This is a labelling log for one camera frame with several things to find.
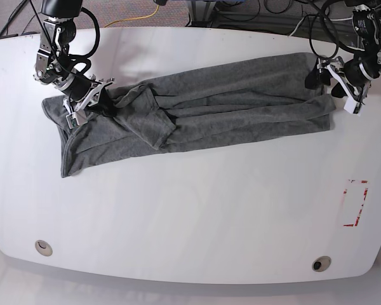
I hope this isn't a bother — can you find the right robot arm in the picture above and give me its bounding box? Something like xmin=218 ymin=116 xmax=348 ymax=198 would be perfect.
xmin=35 ymin=1 xmax=116 ymax=117

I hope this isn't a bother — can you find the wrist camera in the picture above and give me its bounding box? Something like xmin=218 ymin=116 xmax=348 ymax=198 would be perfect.
xmin=66 ymin=110 xmax=88 ymax=129
xmin=344 ymin=97 xmax=364 ymax=116

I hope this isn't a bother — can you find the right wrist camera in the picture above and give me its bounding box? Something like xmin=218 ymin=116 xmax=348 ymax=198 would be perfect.
xmin=66 ymin=110 xmax=88 ymax=129

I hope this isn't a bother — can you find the grey t-shirt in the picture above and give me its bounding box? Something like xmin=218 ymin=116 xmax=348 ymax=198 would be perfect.
xmin=42 ymin=53 xmax=336 ymax=177

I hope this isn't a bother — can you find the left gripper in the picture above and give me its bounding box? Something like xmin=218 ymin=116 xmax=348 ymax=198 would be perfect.
xmin=305 ymin=57 xmax=373 ymax=103

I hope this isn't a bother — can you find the red tape rectangle marking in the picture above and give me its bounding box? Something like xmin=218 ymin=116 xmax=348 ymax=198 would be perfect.
xmin=340 ymin=180 xmax=369 ymax=227

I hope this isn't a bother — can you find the left table cable grommet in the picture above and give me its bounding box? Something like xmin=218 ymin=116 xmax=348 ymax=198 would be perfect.
xmin=35 ymin=240 xmax=53 ymax=257

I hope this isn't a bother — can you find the table cable grommet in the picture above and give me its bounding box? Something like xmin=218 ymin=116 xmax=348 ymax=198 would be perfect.
xmin=35 ymin=240 xmax=53 ymax=257
xmin=312 ymin=256 xmax=331 ymax=273

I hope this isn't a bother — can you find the aluminium frame stand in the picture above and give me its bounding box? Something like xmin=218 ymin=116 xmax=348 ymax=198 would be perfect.
xmin=185 ymin=1 xmax=219 ymax=27

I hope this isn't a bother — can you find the yellow cable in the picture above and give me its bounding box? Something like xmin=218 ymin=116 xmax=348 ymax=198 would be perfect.
xmin=105 ymin=4 xmax=160 ymax=29

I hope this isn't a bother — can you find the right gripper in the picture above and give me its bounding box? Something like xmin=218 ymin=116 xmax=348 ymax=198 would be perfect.
xmin=60 ymin=74 xmax=116 ymax=117

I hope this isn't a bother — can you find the right table cable grommet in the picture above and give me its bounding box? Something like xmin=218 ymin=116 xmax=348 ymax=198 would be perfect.
xmin=312 ymin=256 xmax=331 ymax=273

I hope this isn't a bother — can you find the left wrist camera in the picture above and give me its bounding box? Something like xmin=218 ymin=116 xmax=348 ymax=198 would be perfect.
xmin=344 ymin=97 xmax=364 ymax=116

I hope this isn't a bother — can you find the white cable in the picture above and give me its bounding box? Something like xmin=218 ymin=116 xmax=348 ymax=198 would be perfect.
xmin=288 ymin=14 xmax=350 ymax=37

